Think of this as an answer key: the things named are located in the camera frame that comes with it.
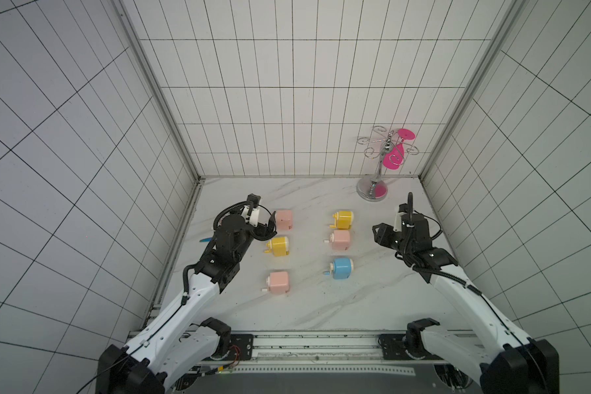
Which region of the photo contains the yellow sharpener row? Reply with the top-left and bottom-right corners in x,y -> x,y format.
264,236 -> 290,257

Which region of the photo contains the pink sharpener top row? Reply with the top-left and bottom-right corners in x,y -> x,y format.
275,209 -> 294,231

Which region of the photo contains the pink sharpener row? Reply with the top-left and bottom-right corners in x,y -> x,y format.
275,209 -> 294,231
262,271 -> 291,295

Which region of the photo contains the pink sharpener bottom row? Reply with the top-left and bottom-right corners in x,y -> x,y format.
262,271 -> 291,295

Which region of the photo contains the blue pencil sharpener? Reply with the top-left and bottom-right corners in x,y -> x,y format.
324,257 -> 355,280

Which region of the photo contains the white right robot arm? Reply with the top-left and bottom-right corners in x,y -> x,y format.
373,195 -> 560,393

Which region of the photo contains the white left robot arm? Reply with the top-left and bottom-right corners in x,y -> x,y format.
94,194 -> 277,393

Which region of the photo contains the chrome glass rack stand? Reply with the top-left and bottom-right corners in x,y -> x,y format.
356,126 -> 398,202

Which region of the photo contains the pink plastic wine glass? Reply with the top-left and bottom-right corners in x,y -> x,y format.
383,129 -> 420,170

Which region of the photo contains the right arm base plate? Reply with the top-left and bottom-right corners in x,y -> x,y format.
377,333 -> 443,361

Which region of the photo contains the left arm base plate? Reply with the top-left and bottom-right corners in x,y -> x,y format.
213,333 -> 254,363

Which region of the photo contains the aluminium mounting rail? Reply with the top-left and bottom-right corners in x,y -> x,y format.
176,329 -> 515,366

